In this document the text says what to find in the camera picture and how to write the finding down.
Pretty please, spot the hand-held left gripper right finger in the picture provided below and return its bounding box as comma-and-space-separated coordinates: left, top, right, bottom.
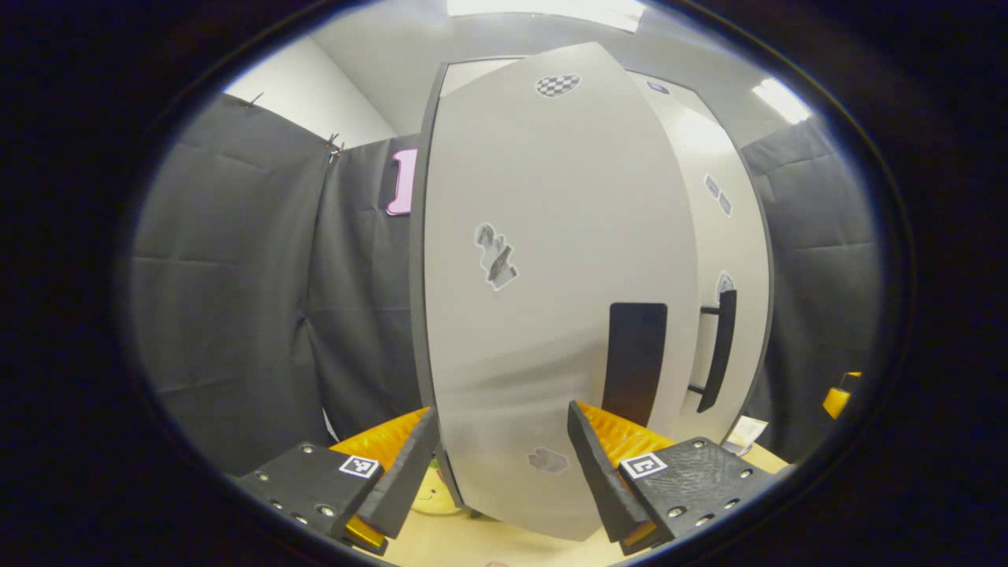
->
567, 400, 776, 556

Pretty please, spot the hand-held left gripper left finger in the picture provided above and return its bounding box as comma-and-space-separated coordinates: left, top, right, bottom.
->
236, 407, 439, 556

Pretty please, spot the white shoe cabinet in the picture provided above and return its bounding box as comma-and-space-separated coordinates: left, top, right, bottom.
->
409, 55, 776, 521

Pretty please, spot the white shoe cabinet door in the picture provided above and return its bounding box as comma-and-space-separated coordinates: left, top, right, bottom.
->
424, 41, 702, 543
630, 71, 773, 442

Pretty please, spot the yellow toy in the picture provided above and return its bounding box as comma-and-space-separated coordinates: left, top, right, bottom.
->
409, 465, 465, 517

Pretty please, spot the beige book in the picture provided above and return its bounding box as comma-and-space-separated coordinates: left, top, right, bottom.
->
724, 416, 769, 456

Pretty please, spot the black backdrop cloth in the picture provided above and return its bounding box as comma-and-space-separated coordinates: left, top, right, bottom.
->
130, 94, 879, 477

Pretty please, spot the black door handle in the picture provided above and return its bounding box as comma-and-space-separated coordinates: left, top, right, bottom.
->
689, 289, 738, 414
602, 302, 669, 428

